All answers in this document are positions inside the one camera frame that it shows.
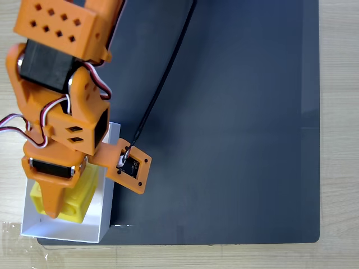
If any white red black servo wire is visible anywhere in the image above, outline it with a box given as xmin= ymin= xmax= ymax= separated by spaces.
xmin=83 ymin=62 xmax=113 ymax=100
xmin=0 ymin=96 xmax=71 ymax=149

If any clear adhesive tape strip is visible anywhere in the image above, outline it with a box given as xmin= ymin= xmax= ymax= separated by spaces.
xmin=0 ymin=221 xmax=50 ymax=262

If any white open box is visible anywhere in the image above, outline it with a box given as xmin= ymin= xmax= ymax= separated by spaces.
xmin=21 ymin=122 xmax=122 ymax=244

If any yellow block with star reliefs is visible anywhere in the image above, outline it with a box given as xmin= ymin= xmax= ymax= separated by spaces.
xmin=30 ymin=164 xmax=99 ymax=224

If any orange camera mount with board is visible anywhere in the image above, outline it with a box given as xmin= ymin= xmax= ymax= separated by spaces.
xmin=88 ymin=137 xmax=153 ymax=195

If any black camera cable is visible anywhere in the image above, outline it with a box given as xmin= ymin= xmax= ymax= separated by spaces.
xmin=123 ymin=0 xmax=198 ymax=162

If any dark grey textured mat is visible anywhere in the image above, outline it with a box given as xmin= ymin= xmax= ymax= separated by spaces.
xmin=36 ymin=0 xmax=321 ymax=246

